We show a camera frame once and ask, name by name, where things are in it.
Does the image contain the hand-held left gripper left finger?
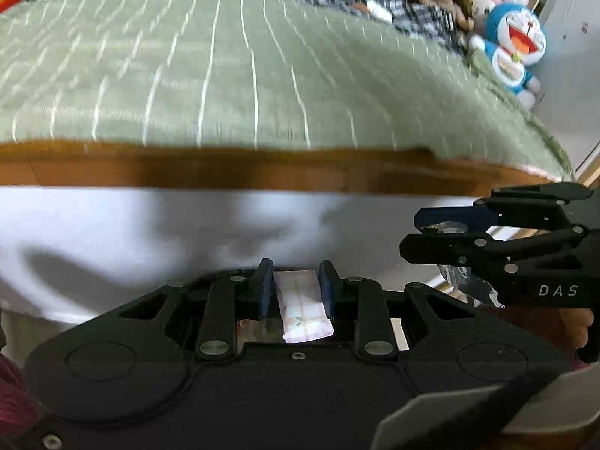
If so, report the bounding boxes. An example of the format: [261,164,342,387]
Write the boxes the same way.
[117,258,275,362]

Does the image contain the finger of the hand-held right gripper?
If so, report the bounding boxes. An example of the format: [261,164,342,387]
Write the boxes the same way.
[399,227,589,269]
[414,182,595,235]

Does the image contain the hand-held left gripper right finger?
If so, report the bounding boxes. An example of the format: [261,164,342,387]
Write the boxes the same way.
[319,260,474,362]

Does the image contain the pink plaid tissue packet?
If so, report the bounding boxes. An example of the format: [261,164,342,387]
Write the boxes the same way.
[273,269,335,344]

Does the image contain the silver foil wrapper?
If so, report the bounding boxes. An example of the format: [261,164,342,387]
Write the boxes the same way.
[422,222,506,309]

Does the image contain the blue cat plush toy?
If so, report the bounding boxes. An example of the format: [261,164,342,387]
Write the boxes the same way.
[469,0,548,111]

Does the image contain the white tube wrapper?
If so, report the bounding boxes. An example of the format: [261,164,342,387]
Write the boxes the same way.
[368,0,395,24]

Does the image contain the green striped blanket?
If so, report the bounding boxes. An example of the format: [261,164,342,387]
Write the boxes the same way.
[0,0,575,183]

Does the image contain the person's maroon clothing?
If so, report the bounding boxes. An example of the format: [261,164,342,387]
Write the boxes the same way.
[0,351,41,439]

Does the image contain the wooden bed frame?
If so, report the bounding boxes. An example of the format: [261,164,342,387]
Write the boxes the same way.
[0,141,568,198]

